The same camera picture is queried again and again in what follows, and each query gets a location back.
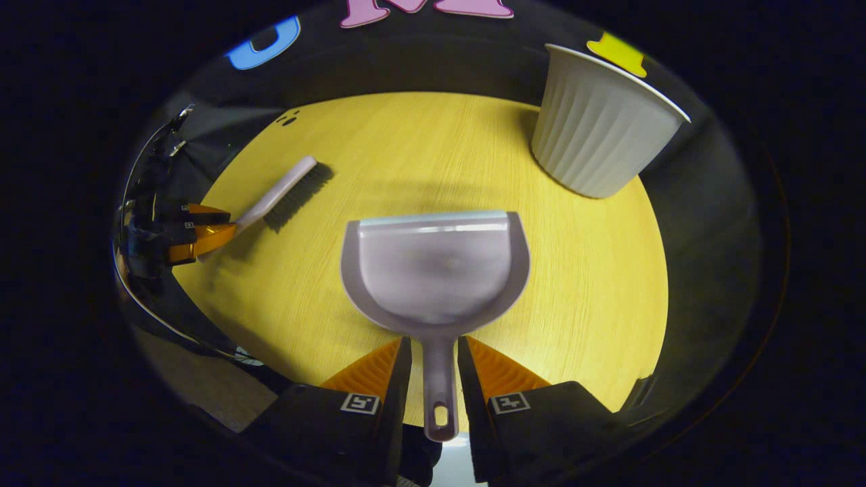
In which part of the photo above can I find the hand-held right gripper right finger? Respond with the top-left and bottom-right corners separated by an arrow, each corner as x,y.
458,336 -> 630,485

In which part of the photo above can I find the black backdrop cloth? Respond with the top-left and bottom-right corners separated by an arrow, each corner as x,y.
112,0 -> 765,434

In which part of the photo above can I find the white ribbed garbage bin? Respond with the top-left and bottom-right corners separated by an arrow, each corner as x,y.
531,43 -> 691,200

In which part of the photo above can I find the grey metal bracket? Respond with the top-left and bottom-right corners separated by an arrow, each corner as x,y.
631,374 -> 658,411

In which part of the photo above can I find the pale purple dustpan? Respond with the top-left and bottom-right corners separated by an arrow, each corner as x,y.
340,211 -> 531,443

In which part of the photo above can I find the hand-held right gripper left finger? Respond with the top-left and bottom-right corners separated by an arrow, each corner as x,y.
247,336 -> 413,485

